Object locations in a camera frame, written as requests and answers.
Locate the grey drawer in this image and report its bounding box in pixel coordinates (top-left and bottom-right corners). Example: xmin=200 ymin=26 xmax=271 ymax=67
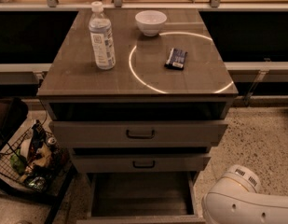
xmin=71 ymin=154 xmax=211 ymax=173
xmin=76 ymin=172 xmax=206 ymax=224
xmin=49 ymin=120 xmax=227 ymax=148

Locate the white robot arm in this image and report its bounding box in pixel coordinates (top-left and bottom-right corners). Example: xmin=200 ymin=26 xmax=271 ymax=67
xmin=201 ymin=164 xmax=288 ymax=224

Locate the grey drawer cabinet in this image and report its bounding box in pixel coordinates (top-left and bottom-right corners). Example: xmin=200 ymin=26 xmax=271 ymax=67
xmin=36 ymin=8 xmax=240 ymax=224

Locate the dark blue snack packet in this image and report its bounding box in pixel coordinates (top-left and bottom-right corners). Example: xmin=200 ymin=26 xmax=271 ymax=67
xmin=164 ymin=48 xmax=187 ymax=70

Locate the white ceramic bowl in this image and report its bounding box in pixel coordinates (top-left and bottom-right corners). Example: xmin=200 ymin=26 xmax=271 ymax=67
xmin=135 ymin=10 xmax=167 ymax=36

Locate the clear plastic water bottle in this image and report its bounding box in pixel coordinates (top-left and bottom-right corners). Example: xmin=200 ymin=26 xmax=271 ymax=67
xmin=89 ymin=2 xmax=116 ymax=70

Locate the metal soda can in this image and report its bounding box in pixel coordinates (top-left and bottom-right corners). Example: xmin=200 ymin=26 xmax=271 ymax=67
xmin=47 ymin=137 xmax=57 ymax=150

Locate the dark chip bag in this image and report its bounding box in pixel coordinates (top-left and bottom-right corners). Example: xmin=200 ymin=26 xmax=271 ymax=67
xmin=28 ymin=119 xmax=47 ymax=161

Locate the green crumpled snack bag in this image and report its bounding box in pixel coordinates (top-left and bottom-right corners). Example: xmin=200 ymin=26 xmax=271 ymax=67
xmin=10 ymin=154 xmax=26 ymax=175

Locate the black wire basket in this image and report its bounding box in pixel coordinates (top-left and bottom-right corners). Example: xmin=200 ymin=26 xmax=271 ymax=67
xmin=0 ymin=128 xmax=72 ymax=194

